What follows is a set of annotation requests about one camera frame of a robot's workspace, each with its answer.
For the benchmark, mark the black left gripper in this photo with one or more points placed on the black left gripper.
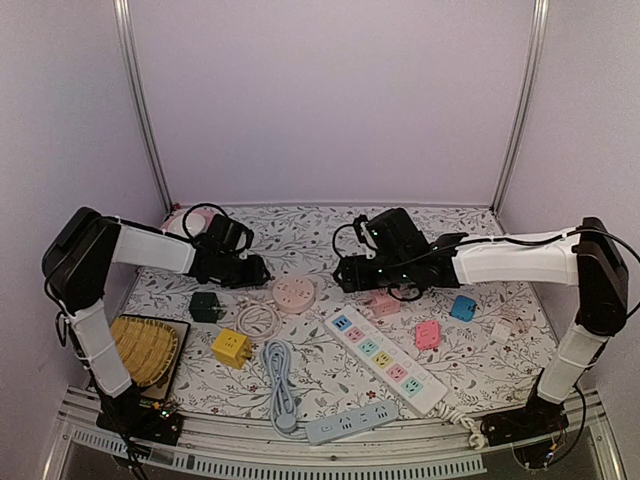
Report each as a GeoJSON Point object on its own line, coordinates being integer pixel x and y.
{"type": "Point", "coordinates": [255, 275]}

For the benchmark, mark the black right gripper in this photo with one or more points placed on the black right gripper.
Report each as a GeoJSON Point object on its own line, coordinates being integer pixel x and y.
{"type": "Point", "coordinates": [354, 268]}

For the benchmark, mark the dark green cube socket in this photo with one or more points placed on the dark green cube socket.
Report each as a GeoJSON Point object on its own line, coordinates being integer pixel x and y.
{"type": "Point", "coordinates": [205, 307]}

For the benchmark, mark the pink cube socket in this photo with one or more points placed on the pink cube socket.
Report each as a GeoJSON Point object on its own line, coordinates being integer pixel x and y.
{"type": "Point", "coordinates": [381, 304]}

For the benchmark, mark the round pink socket base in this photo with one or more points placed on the round pink socket base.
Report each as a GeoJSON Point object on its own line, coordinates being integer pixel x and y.
{"type": "Point", "coordinates": [293, 295]}

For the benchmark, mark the pink plug adapter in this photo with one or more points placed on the pink plug adapter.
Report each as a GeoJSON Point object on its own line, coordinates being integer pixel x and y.
{"type": "Point", "coordinates": [428, 335]}

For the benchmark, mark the light blue cube plug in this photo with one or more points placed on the light blue cube plug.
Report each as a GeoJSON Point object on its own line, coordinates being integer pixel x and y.
{"type": "Point", "coordinates": [463, 308]}

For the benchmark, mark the yellow cube socket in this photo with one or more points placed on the yellow cube socket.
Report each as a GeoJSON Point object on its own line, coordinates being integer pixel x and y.
{"type": "Point", "coordinates": [232, 348]}

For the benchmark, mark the white power strip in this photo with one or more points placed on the white power strip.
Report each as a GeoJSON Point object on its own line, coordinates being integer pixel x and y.
{"type": "Point", "coordinates": [419, 390]}

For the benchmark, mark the light blue power strip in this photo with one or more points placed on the light blue power strip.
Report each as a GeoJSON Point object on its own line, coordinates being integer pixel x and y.
{"type": "Point", "coordinates": [339, 426]}

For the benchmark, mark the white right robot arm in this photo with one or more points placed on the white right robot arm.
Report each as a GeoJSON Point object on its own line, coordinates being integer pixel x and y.
{"type": "Point", "coordinates": [587, 261]}

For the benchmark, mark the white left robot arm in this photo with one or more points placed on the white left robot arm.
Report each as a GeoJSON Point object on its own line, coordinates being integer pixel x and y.
{"type": "Point", "coordinates": [77, 267]}

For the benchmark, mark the small white plug adapter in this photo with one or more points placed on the small white plug adapter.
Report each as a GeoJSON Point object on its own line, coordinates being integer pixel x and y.
{"type": "Point", "coordinates": [501, 333]}

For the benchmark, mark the white bowl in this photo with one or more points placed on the white bowl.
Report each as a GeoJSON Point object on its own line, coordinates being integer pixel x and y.
{"type": "Point", "coordinates": [196, 223]}

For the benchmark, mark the yellow woven basket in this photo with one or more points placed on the yellow woven basket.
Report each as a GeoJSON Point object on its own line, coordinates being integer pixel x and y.
{"type": "Point", "coordinates": [147, 347]}

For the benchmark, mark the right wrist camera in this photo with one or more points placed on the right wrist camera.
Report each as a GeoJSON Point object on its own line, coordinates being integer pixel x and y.
{"type": "Point", "coordinates": [364, 237]}

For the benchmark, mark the aluminium frame post right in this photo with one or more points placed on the aluminium frame post right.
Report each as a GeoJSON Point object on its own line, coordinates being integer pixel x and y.
{"type": "Point", "coordinates": [531, 68]}

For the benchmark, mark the aluminium frame post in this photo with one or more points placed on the aluminium frame post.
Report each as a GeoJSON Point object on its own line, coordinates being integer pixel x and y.
{"type": "Point", "coordinates": [126, 36]}
{"type": "Point", "coordinates": [531, 68]}

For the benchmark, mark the aluminium frame post left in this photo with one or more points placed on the aluminium frame post left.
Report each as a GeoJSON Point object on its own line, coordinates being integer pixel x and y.
{"type": "Point", "coordinates": [126, 36]}

